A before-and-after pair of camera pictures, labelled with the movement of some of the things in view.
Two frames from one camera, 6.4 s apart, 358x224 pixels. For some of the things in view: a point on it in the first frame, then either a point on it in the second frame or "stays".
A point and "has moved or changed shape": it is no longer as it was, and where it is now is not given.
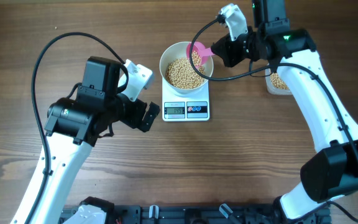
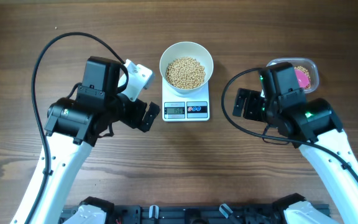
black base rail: x=199 y=214 stays
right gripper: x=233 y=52 -> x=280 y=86
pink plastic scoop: x=200 y=48 has moved or changed shape
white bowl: x=179 y=73 stays
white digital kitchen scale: x=179 y=107 stays
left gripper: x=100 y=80 stays
